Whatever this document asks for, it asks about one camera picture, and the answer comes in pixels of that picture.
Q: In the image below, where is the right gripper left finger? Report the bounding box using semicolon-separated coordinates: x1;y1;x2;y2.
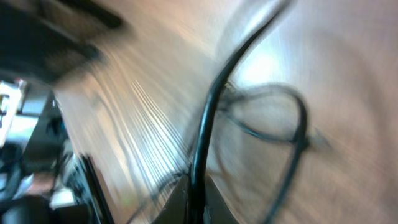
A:
152;175;189;224

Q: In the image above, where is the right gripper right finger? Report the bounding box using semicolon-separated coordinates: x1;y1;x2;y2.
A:
203;175;239;224

